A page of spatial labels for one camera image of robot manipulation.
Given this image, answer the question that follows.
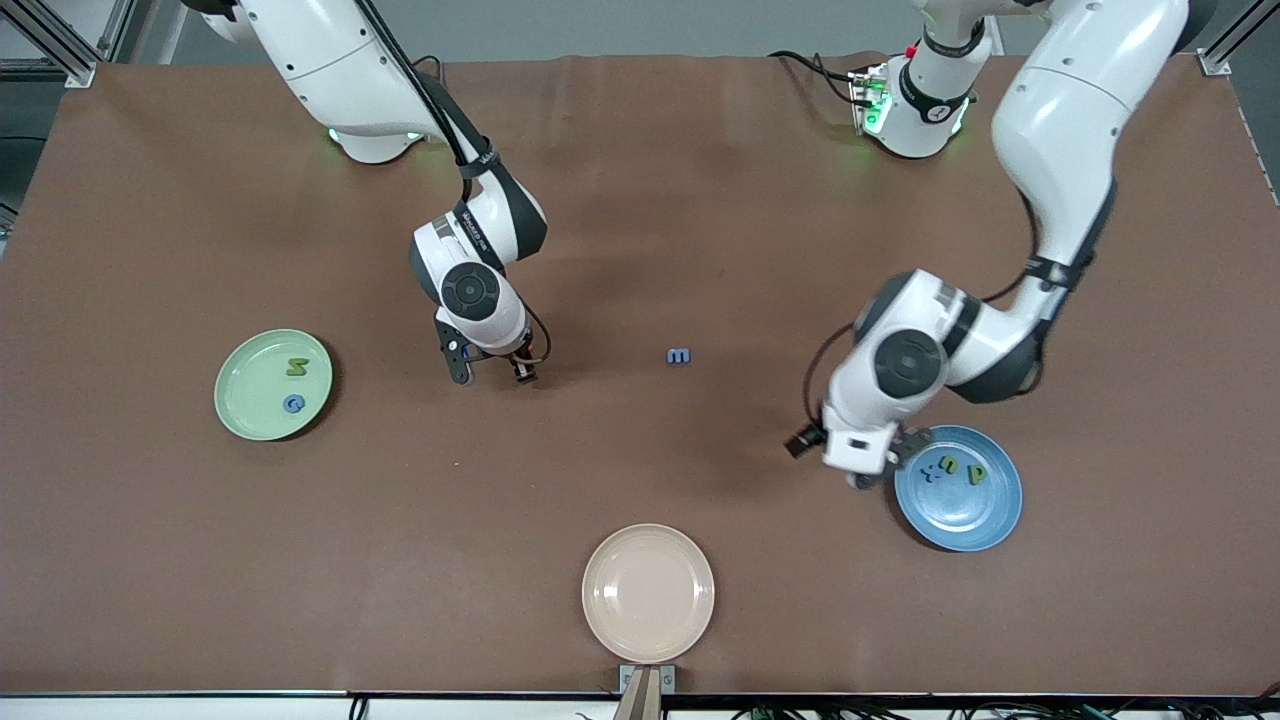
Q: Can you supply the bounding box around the metal base connector bracket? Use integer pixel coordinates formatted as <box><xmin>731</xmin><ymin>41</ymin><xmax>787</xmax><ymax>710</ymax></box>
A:
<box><xmin>850</xmin><ymin>65</ymin><xmax>893</xmax><ymax>138</ymax></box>

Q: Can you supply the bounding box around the tan upright post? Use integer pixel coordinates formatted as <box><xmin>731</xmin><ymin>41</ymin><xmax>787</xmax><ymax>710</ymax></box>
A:
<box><xmin>612</xmin><ymin>668</ymin><xmax>663</xmax><ymax>720</ymax></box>

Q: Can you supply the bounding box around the black arm base cable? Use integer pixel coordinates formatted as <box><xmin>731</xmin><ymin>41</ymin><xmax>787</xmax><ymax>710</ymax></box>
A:
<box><xmin>768</xmin><ymin>50</ymin><xmax>857</xmax><ymax>106</ymax></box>

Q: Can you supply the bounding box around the brown table mat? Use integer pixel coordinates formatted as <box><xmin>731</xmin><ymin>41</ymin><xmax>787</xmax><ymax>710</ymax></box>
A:
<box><xmin>0</xmin><ymin>52</ymin><xmax>1280</xmax><ymax>696</ymax></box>

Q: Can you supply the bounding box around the beige plate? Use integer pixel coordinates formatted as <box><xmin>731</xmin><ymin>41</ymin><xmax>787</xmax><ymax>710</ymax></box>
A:
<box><xmin>581</xmin><ymin>523</ymin><xmax>716</xmax><ymax>664</ymax></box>

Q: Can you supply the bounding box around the blue plate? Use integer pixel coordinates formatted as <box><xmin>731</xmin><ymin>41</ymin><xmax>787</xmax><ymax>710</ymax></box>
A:
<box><xmin>893</xmin><ymin>425</ymin><xmax>1024</xmax><ymax>553</ymax></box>

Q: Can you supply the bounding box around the green plate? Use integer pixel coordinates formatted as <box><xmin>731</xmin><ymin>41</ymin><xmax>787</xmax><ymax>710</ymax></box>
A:
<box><xmin>214</xmin><ymin>329</ymin><xmax>333</xmax><ymax>442</ymax></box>

